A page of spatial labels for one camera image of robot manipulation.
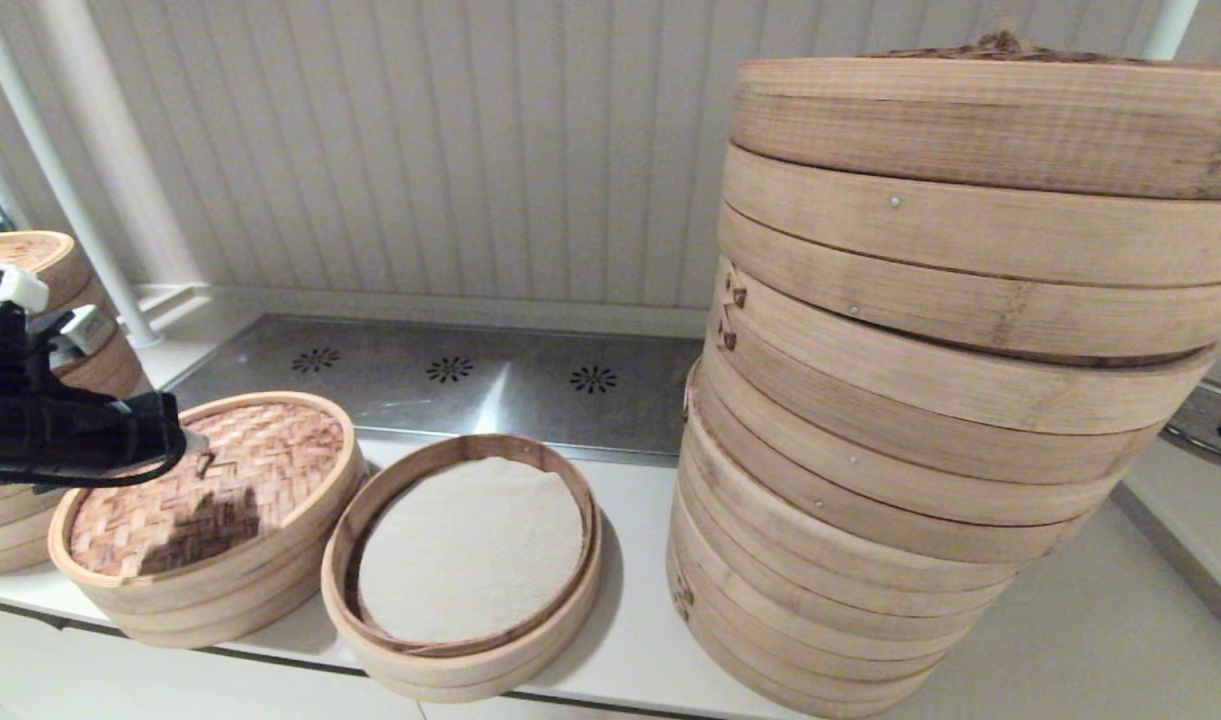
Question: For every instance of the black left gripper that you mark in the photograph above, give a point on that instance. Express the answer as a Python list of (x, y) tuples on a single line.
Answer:
[(50, 425)]

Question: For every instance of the small woven bamboo steamer lid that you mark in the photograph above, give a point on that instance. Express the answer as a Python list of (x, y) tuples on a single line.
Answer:
[(270, 460)]

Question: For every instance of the small bamboo steamer basket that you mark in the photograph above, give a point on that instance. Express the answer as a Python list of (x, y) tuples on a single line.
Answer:
[(220, 625), (470, 675)]

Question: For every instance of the large woven bamboo steamer lid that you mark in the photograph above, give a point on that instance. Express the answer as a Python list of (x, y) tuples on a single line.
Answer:
[(40, 255), (970, 120)]

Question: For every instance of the beige steamer liner cloth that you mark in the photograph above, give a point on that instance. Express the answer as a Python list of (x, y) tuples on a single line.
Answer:
[(470, 550)]

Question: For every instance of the beige cabinet door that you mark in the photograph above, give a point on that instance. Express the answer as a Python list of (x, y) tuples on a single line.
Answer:
[(10, 660)]

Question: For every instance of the thick white column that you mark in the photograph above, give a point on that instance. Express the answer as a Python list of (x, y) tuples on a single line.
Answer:
[(117, 130)]

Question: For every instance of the perforated stainless steel panel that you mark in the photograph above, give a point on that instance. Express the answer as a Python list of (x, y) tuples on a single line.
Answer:
[(530, 400)]

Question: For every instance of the thin white pole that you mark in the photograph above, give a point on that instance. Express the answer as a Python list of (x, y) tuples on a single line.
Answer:
[(1173, 25), (43, 130)]

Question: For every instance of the round steel basin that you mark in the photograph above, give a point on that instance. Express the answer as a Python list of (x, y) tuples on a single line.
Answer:
[(1205, 440)]

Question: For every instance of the black white wrist camera unit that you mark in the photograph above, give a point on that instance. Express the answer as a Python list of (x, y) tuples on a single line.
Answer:
[(80, 328)]

